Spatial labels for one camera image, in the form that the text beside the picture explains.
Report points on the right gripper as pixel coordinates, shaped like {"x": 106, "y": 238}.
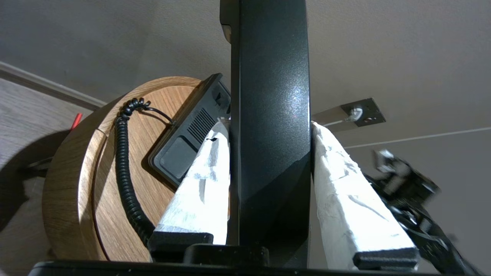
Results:
{"x": 410, "y": 180}

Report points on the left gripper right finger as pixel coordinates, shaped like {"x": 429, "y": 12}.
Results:
{"x": 345, "y": 199}

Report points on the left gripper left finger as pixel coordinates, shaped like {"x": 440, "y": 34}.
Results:
{"x": 199, "y": 191}

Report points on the black phone handset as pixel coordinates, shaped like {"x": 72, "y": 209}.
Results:
{"x": 268, "y": 115}

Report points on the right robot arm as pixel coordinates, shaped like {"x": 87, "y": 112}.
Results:
{"x": 433, "y": 234}

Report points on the black desk phone base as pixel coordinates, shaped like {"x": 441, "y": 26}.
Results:
{"x": 191, "y": 142}

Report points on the round wooden side table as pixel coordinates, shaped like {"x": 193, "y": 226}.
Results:
{"x": 76, "y": 191}

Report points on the small red stick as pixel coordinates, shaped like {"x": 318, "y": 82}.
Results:
{"x": 76, "y": 120}

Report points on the grey baseboard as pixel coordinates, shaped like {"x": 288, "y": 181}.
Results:
{"x": 46, "y": 86}

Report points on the black wall socket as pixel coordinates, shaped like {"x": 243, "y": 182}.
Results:
{"x": 370, "y": 111}

